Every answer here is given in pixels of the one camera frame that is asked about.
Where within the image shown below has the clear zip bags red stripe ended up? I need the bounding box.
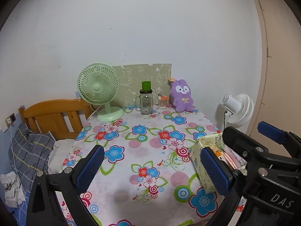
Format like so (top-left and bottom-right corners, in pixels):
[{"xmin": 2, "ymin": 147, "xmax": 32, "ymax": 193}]
[{"xmin": 222, "ymin": 145, "xmax": 247, "ymax": 169}]

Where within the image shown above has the pink tissue pack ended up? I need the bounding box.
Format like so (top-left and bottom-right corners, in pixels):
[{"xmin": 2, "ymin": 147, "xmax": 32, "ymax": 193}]
[{"xmin": 215, "ymin": 150, "xmax": 237, "ymax": 170}]

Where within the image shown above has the beige door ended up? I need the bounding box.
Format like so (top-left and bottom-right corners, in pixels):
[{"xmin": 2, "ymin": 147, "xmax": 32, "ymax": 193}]
[{"xmin": 247, "ymin": 0, "xmax": 300, "ymax": 156}]

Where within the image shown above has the white crumpled cloth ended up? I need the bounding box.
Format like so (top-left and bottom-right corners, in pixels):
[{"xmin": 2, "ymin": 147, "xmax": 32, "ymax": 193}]
[{"xmin": 1, "ymin": 171, "xmax": 26, "ymax": 208}]

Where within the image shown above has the white standing fan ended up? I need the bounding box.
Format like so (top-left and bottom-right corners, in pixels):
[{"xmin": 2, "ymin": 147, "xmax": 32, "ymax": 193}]
[{"xmin": 221, "ymin": 93, "xmax": 254, "ymax": 129}]

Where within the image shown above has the grey plaid pillow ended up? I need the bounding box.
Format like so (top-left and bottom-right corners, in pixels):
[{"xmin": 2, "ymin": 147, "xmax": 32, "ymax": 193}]
[{"xmin": 8, "ymin": 123, "xmax": 55, "ymax": 192}]

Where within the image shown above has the floral tablecloth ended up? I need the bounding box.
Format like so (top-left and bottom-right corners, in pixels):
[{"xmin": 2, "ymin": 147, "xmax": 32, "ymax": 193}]
[{"xmin": 48, "ymin": 107, "xmax": 223, "ymax": 225}]

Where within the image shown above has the purple plush bunny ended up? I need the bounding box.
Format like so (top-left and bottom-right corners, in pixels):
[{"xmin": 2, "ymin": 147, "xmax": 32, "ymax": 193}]
[{"xmin": 170, "ymin": 79, "xmax": 193, "ymax": 113}]

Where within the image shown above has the small jar orange lid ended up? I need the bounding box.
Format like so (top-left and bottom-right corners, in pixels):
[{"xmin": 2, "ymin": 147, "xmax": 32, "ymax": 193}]
[{"xmin": 157, "ymin": 94, "xmax": 169, "ymax": 109}]

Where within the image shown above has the glass jar green lid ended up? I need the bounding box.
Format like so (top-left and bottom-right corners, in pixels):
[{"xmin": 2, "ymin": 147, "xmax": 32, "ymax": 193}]
[{"xmin": 135, "ymin": 81, "xmax": 154, "ymax": 115}]

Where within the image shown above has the green desk fan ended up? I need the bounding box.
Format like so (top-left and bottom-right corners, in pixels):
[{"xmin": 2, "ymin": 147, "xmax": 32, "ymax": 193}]
[{"xmin": 77, "ymin": 63, "xmax": 124, "ymax": 122}]

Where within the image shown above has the wall power socket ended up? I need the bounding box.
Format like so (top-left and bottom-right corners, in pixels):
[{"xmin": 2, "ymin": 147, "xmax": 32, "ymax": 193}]
[{"xmin": 5, "ymin": 113, "xmax": 16, "ymax": 127}]

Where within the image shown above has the green patterned wall board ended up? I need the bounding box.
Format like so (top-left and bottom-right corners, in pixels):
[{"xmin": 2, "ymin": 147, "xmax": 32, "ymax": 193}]
[{"xmin": 111, "ymin": 64, "xmax": 171, "ymax": 107}]

